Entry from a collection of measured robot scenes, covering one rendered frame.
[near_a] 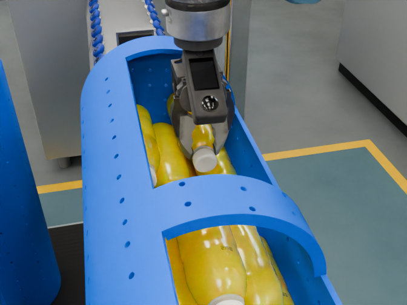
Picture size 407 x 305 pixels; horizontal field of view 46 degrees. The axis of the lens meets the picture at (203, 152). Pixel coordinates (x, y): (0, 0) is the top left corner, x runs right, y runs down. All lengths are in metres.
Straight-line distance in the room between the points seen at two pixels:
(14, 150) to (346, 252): 1.43
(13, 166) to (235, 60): 0.74
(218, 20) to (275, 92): 2.59
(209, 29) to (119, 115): 0.17
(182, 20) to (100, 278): 0.35
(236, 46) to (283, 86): 1.82
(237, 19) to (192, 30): 0.84
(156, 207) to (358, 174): 2.16
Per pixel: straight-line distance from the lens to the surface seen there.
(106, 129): 0.67
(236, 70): 1.56
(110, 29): 1.74
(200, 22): 0.65
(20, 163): 1.44
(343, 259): 2.15
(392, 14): 2.97
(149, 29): 1.30
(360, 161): 2.71
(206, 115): 0.64
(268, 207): 0.51
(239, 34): 1.51
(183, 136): 0.75
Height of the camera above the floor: 1.56
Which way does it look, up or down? 36 degrees down
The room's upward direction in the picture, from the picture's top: straight up
